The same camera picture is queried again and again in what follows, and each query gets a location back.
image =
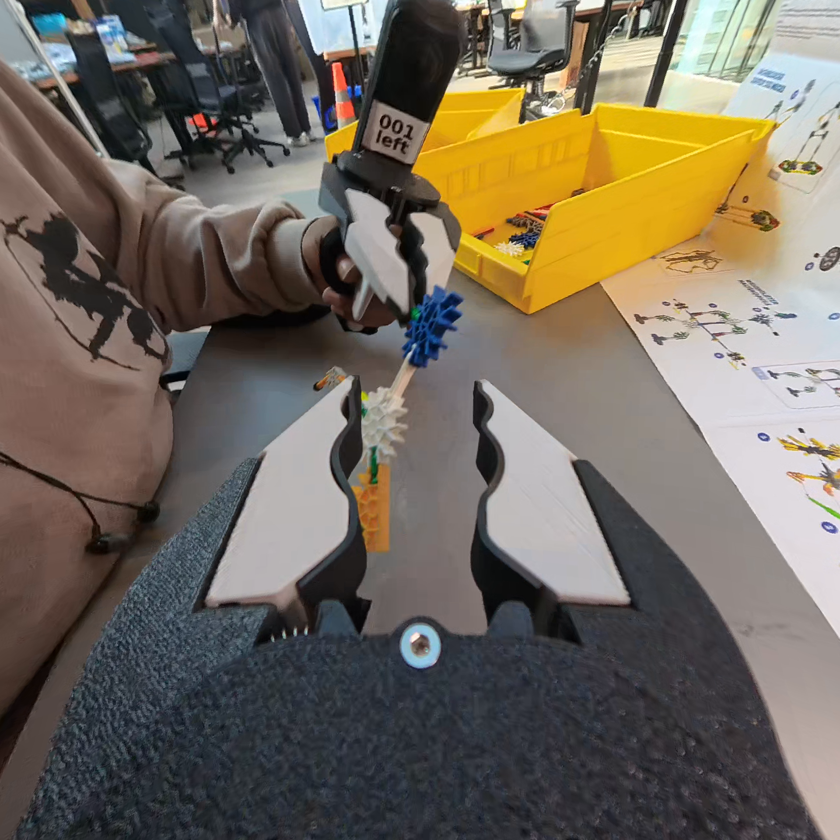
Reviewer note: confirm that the white slanted pole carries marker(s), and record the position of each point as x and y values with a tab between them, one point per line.
64	85

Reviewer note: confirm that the yellow plastic bin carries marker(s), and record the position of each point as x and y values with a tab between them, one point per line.
623	216
472	118

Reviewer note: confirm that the grey desk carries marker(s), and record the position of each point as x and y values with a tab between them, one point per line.
558	367

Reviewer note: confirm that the black mesh office chair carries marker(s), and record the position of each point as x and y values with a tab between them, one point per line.
531	59
108	98
197	79

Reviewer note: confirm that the toy instruction sheet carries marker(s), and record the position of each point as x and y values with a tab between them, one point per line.
754	407

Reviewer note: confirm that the brown cardboard box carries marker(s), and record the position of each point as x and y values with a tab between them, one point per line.
577	52

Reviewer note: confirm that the toy construction model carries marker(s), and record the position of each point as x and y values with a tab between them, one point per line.
384	420

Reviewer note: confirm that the cluttered work table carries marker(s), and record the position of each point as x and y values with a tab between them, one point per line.
131	62

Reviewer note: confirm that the black metal pole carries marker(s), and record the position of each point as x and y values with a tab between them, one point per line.
594	65
666	52

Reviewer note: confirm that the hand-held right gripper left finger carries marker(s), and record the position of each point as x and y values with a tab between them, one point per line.
282	525

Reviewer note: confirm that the gridded glass window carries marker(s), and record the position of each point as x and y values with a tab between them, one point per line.
722	33

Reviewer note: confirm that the person's left hand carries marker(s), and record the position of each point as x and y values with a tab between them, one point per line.
346	270

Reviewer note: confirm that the orange traffic cone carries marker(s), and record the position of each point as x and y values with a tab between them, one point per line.
341	98

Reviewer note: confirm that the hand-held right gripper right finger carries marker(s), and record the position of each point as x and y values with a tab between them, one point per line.
558	525

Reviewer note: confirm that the person's left forearm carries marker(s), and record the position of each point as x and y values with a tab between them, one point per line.
229	256

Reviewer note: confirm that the person's beige hoodie torso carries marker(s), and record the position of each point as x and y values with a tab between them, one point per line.
65	394

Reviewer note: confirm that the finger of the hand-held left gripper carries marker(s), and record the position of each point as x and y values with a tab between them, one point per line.
374	243
438	253

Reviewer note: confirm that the pile of toy pieces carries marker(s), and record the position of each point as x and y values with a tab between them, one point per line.
525	237

